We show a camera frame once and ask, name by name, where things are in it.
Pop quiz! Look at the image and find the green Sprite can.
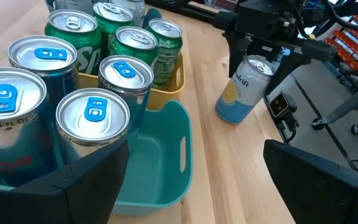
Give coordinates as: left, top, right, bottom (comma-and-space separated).
145, 17, 184, 91
92, 1, 135, 47
44, 8, 104, 76
108, 26, 159, 68

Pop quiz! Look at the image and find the teal green plastic bin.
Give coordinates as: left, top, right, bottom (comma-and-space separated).
0, 99, 195, 217

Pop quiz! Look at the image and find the grey metal wheeled stand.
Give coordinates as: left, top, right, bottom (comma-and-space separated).
310, 74, 358, 136

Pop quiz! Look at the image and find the orange crates shelf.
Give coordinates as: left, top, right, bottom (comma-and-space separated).
324, 11, 358, 73

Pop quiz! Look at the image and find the blue silver Red Bull can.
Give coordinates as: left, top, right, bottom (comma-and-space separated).
7, 34, 81, 103
55, 87, 132, 166
0, 67, 62, 188
98, 54, 155, 131

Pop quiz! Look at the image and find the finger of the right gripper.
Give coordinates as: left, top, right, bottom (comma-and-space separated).
264, 52, 307, 96
225, 30, 250, 78

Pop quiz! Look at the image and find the yellow plastic bin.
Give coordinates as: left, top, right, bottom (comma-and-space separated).
78, 52, 186, 111

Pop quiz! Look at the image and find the black table-edge camera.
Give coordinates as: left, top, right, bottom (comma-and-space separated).
268, 91, 298, 119

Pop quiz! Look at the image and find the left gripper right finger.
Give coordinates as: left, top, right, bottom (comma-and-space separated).
263, 139, 358, 224

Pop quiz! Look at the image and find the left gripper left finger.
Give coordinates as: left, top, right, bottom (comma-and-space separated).
0, 139, 130, 224

